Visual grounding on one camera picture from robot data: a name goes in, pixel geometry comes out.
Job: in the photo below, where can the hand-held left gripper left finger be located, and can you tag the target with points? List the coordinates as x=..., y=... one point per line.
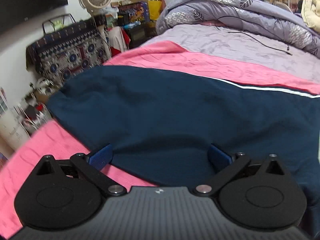
x=101, y=156

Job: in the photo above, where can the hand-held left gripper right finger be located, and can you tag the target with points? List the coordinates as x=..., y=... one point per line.
x=218, y=158

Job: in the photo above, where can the white and navy jacket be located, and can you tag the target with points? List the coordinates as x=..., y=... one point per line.
x=162, y=110

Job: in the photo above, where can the pile of floor clutter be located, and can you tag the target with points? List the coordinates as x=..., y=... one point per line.
x=37, y=105

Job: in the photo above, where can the white cylindrical appliance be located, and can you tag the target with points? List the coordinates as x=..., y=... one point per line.
x=12, y=130

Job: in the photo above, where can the pink rabbit-embossed blanket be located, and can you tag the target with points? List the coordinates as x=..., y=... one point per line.
x=200, y=62

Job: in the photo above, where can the patterned cloth-covered cabinet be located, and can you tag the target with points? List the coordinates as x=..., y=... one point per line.
x=70, y=55

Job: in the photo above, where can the lilac bed sheet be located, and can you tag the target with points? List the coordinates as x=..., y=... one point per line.
x=225, y=45

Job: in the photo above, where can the red and white cloth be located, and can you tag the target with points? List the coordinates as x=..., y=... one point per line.
x=120, y=40

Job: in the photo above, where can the colourful printed box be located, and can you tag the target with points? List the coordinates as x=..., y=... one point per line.
x=135, y=11

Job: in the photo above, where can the lilac leaf-print quilt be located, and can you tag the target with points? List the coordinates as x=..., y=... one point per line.
x=225, y=5

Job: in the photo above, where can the yellow bag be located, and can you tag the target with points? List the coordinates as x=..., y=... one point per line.
x=155, y=8

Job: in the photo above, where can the black television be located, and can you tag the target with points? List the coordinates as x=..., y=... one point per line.
x=30, y=0

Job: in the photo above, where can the cream puffy jacket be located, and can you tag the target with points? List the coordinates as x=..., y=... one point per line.
x=312, y=12

